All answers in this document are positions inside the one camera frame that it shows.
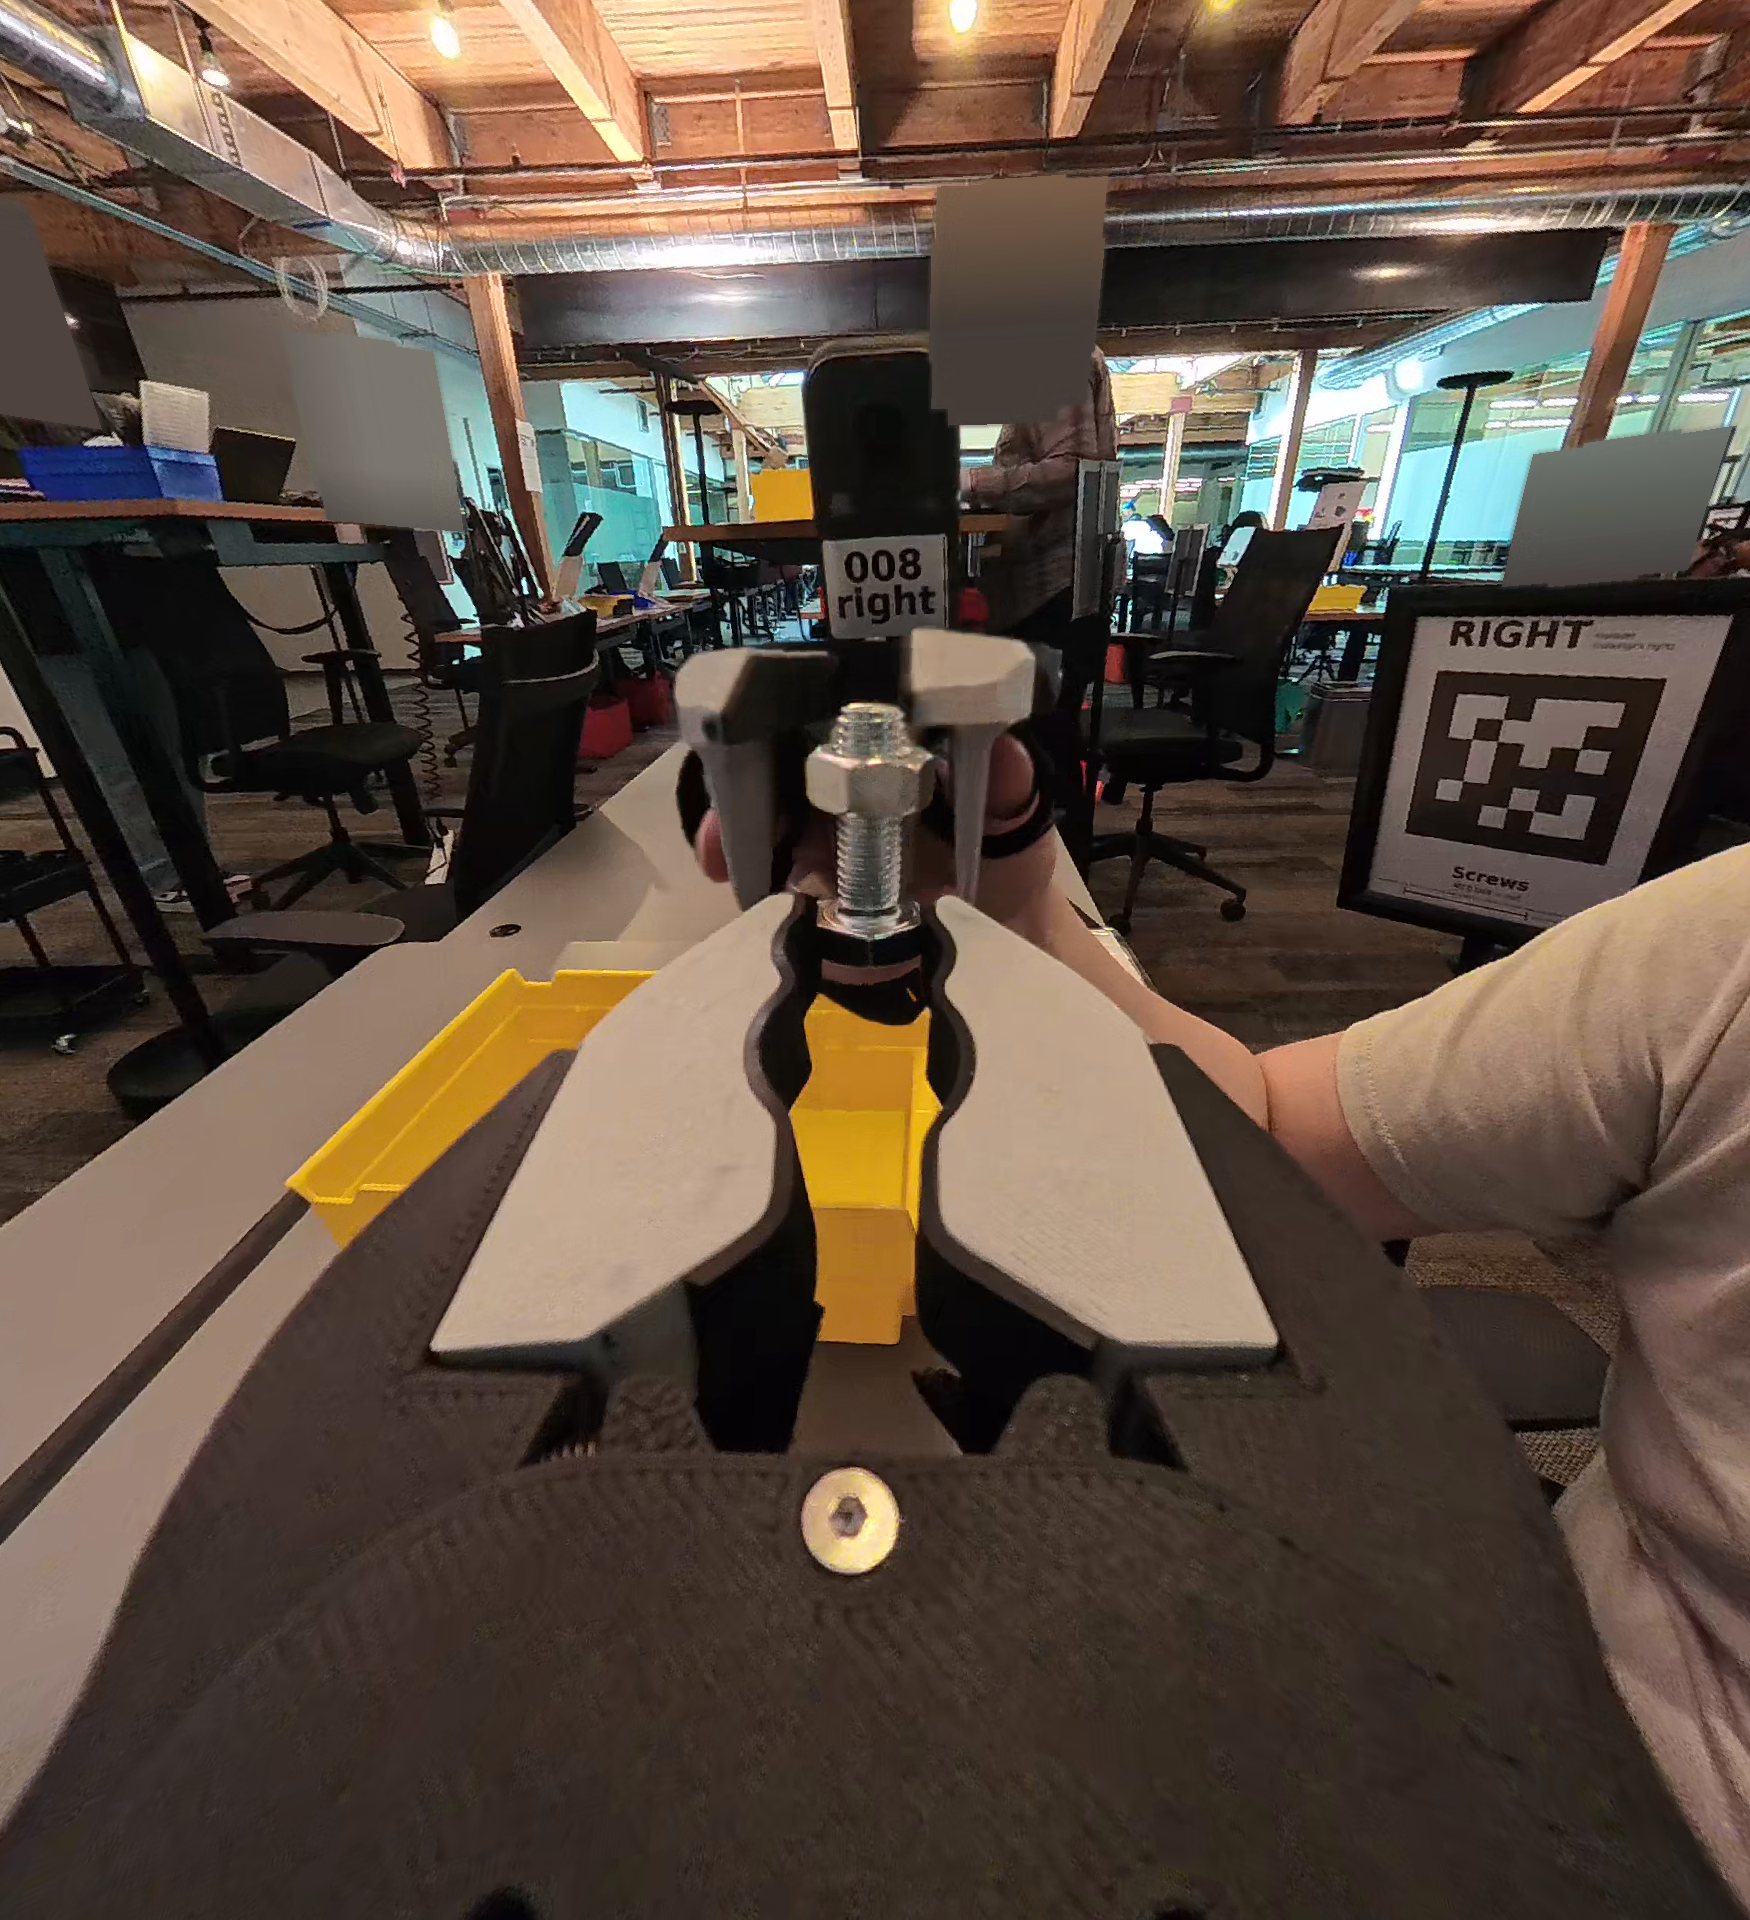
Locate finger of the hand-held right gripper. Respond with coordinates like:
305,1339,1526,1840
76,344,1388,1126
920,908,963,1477
907,625,1041,908
674,647,832,913

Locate framed black-and-white marker sign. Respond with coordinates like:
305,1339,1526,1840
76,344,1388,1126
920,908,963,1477
1336,578,1750,976

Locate dark standing desk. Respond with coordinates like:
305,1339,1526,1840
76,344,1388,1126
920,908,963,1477
0,420,438,1113

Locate steel hex nut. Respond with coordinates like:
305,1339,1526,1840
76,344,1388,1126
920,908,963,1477
807,745,942,819

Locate silver ventilation duct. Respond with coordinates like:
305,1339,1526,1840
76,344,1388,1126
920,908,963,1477
0,0,1750,288

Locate person's right forearm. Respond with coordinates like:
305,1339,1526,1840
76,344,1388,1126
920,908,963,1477
1037,884,1404,1251

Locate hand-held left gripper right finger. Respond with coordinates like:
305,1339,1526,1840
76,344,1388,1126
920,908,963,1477
917,895,1283,1369

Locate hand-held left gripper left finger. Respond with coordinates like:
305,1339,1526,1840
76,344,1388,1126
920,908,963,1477
432,895,822,1369

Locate blue storage crate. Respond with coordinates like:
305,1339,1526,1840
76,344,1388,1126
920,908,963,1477
19,440,221,503

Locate black rolling cart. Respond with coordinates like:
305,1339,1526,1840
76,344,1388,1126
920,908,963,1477
0,728,149,1058

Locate steel bolt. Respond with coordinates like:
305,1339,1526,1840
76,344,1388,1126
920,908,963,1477
817,708,920,944

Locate black office chair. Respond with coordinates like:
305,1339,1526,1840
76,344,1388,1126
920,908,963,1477
207,605,606,964
1091,526,1347,927
201,645,438,908

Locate black floor lamp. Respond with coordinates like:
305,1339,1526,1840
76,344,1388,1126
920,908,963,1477
1419,369,1515,578

